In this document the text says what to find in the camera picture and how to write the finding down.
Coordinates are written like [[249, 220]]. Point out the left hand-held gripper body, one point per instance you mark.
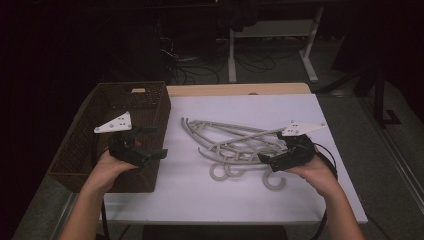
[[123, 146]]

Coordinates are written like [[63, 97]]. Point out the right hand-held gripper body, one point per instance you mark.
[[298, 150]]

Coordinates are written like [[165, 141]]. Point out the brown wicker basket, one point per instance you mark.
[[66, 156]]

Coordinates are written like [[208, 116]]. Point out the person's right hand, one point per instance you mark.
[[316, 173]]

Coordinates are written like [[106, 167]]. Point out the person's left hand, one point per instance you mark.
[[106, 173]]

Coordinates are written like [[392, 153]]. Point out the white foam board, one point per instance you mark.
[[200, 200]]

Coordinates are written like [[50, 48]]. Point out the wooden table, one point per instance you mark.
[[216, 89]]

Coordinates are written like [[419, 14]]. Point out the black metal stand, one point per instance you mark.
[[379, 100]]

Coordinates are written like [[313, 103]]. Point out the dark cloth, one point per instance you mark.
[[238, 15]]

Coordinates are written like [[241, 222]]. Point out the white metal desk frame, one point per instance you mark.
[[232, 56]]

